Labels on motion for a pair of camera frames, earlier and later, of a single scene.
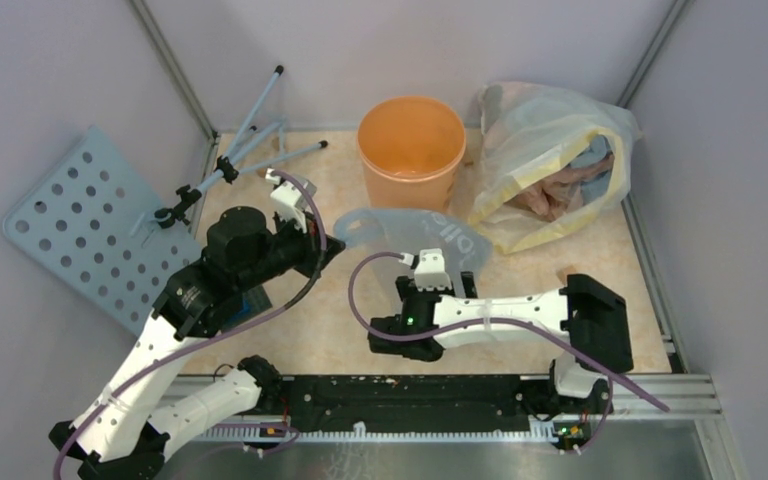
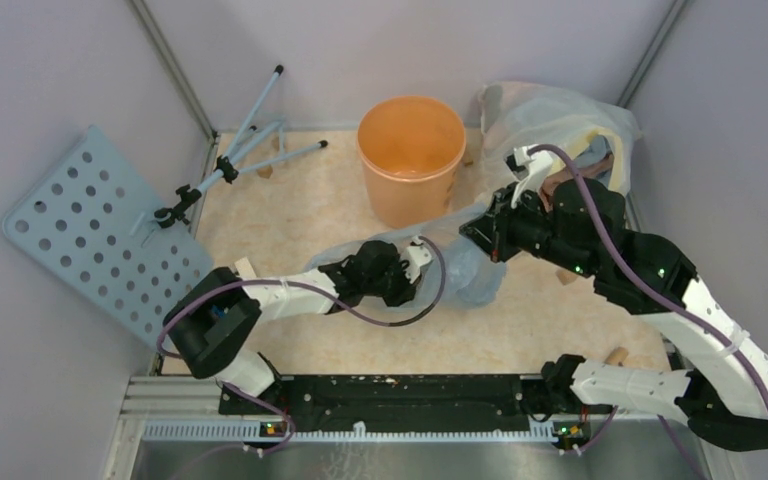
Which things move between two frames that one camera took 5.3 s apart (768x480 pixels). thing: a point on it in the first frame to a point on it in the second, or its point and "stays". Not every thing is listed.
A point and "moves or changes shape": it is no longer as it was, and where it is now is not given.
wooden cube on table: (562, 272) stays
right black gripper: (407, 286) to (491, 232)
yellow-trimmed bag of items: (525, 127) stays
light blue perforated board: (94, 222) stays
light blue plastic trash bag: (405, 231) moves or changes shape
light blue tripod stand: (236, 160) stays
